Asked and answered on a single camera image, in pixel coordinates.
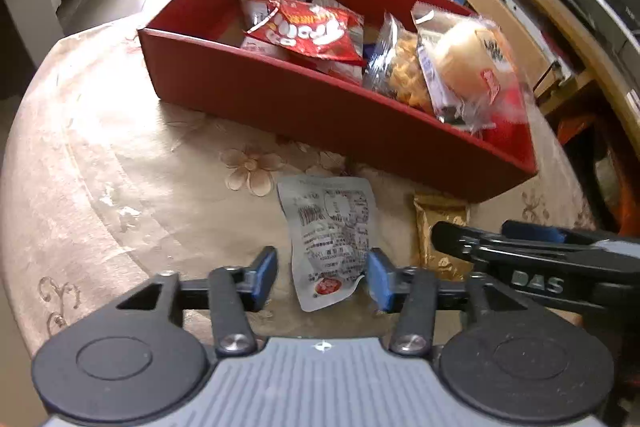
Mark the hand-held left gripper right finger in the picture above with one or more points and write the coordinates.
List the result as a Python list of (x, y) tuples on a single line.
[(381, 279)]

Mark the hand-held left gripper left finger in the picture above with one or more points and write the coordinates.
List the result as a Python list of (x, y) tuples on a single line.
[(265, 277)]

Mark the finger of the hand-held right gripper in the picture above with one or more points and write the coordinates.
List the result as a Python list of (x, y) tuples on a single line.
[(540, 232), (452, 237)]

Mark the gold snack packet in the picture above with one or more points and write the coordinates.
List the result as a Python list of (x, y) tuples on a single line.
[(440, 217)]

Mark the silver printed snack packet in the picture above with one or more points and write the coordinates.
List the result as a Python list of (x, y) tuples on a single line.
[(332, 232)]

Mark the red cardboard box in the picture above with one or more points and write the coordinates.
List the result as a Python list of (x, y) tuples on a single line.
[(310, 107)]

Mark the clear bread bun packet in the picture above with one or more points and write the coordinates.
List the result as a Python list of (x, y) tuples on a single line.
[(467, 57)]

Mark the red snack packet white print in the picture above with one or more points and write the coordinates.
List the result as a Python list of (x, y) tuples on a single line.
[(310, 29)]

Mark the clear packet of orange crisps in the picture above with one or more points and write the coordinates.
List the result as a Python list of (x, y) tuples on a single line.
[(400, 67)]

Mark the wooden shelf unit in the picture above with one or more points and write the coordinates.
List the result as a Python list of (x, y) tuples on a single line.
[(530, 7)]

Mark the grey cabinet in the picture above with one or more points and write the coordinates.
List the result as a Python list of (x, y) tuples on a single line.
[(30, 7)]

